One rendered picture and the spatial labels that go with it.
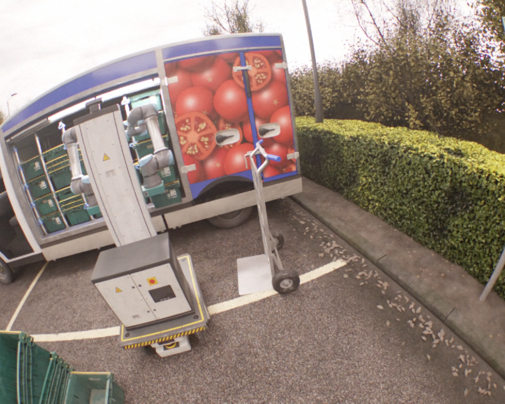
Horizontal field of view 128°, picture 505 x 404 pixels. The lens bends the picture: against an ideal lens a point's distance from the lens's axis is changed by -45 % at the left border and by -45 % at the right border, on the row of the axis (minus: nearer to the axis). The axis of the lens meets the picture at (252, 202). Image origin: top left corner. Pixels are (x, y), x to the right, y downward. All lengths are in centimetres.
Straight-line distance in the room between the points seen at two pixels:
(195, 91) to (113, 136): 131
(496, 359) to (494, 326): 31
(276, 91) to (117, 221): 224
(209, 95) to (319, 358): 268
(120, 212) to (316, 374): 176
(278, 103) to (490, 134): 350
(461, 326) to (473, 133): 318
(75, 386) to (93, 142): 178
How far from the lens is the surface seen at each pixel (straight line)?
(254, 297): 210
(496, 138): 437
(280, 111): 288
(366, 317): 196
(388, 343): 187
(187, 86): 265
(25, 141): 409
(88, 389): 216
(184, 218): 289
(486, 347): 211
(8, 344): 214
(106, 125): 163
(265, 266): 239
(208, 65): 271
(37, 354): 188
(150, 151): 256
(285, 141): 293
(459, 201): 237
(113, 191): 168
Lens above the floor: 156
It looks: 24 degrees down
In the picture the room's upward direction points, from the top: 9 degrees counter-clockwise
